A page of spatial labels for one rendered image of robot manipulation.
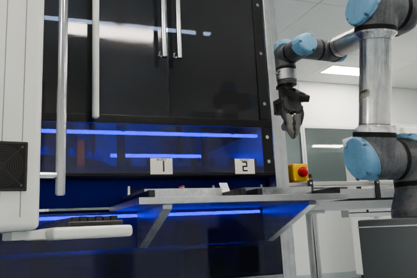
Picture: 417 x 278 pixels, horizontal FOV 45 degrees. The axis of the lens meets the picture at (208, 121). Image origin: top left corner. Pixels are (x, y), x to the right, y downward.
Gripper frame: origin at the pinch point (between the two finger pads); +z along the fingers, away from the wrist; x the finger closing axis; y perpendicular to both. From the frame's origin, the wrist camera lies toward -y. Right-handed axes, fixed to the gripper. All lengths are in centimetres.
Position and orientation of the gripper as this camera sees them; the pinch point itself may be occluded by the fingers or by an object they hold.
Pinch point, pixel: (294, 134)
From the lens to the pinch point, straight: 179.8
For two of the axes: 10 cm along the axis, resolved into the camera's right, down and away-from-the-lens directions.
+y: -3.5, 2.1, 9.1
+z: 0.5, 9.8, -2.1
